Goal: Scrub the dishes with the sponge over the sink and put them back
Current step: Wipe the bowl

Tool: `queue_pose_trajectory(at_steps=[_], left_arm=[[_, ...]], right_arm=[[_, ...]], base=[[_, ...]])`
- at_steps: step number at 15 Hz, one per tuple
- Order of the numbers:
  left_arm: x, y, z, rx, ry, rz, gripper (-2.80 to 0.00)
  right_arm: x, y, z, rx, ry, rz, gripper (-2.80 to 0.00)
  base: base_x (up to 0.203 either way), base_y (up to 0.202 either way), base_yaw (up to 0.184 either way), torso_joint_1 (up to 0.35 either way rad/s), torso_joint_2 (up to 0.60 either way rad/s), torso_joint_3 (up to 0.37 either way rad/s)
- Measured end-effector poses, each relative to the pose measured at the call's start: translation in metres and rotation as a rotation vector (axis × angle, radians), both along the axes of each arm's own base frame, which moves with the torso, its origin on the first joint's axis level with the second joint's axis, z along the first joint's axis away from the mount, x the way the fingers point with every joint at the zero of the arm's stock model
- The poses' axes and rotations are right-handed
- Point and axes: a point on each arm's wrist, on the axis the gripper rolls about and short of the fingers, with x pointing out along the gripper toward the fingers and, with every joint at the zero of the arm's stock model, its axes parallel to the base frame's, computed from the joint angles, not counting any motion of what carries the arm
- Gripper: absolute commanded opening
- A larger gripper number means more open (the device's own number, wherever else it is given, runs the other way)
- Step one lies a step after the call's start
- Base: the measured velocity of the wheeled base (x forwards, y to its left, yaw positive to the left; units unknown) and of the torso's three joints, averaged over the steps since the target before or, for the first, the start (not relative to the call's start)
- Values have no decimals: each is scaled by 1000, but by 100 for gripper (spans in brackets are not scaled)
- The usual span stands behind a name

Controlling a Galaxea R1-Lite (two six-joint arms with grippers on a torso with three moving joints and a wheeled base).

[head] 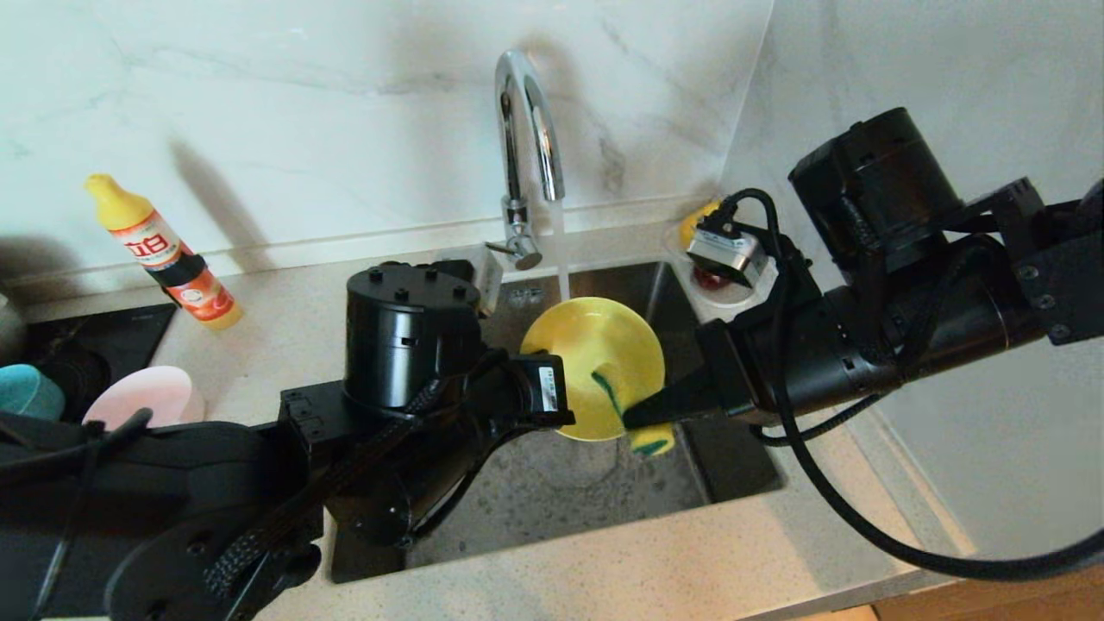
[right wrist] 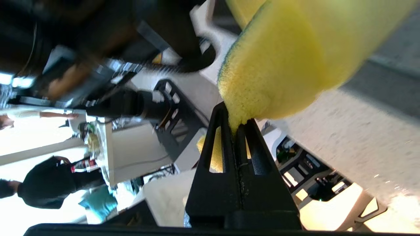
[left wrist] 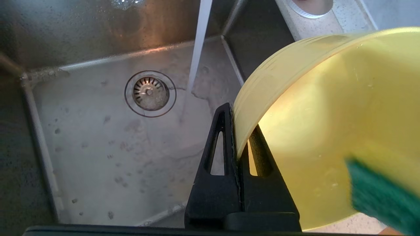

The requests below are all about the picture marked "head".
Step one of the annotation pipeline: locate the yellow green sponge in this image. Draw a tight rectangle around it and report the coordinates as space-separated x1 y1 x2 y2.
590 371 676 458

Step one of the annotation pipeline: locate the yellow plastic bowl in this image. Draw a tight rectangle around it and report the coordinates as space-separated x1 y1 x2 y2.
520 297 668 442

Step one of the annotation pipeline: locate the pink plastic bowl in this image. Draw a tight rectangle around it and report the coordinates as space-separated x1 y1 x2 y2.
84 366 206 430

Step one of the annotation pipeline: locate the orange dish soap bottle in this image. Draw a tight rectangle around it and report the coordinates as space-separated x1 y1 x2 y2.
84 173 244 331

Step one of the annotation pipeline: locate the blue plastic bowl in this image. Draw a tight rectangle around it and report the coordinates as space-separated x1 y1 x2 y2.
0 363 66 422

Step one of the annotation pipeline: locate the stainless steel sink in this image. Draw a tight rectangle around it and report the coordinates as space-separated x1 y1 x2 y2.
329 261 787 586

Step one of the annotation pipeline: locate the running tap water stream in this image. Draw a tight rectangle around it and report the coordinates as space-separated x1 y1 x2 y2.
552 200 574 303

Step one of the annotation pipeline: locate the yellow pear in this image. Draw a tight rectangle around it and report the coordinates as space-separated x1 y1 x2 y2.
680 201 718 247

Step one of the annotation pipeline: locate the chrome gooseneck faucet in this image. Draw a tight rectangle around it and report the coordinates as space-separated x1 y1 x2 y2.
485 49 567 271

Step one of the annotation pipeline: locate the black glass cooktop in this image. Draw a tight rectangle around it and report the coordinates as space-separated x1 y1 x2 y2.
0 304 176 423

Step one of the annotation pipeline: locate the black round pan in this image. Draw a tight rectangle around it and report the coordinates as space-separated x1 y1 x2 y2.
26 345 111 423

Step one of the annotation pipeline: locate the metal kettle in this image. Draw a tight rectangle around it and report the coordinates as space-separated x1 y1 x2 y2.
0 293 27 367

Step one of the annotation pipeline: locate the left wrist camera unit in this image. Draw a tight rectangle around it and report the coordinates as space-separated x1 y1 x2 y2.
436 244 505 317

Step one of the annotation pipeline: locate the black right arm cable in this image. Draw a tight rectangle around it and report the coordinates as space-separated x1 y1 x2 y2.
703 187 1104 581

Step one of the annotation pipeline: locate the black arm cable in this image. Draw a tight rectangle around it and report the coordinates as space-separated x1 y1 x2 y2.
203 375 449 605
703 187 1104 581

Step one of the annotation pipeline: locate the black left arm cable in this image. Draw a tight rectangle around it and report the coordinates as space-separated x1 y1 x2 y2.
203 375 449 605

